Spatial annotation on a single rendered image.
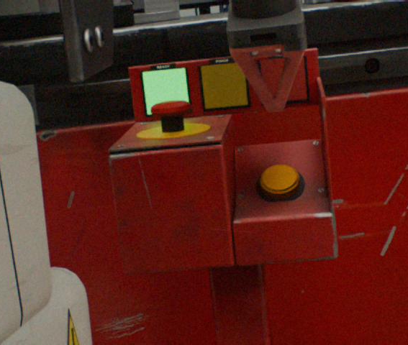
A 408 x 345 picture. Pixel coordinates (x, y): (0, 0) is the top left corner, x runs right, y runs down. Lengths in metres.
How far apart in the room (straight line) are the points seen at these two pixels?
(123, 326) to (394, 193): 0.38
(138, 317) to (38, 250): 0.82
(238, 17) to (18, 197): 0.50
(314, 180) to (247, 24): 0.19
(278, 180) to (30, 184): 0.56
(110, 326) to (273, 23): 0.52
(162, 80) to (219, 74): 0.06
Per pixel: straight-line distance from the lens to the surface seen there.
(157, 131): 0.89
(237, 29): 0.78
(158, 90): 0.97
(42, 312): 0.35
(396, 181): 1.16
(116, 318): 1.16
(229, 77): 0.96
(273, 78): 0.96
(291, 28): 0.78
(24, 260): 0.33
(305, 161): 0.92
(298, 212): 0.84
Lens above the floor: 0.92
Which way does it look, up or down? 12 degrees down
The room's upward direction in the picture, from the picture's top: 6 degrees counter-clockwise
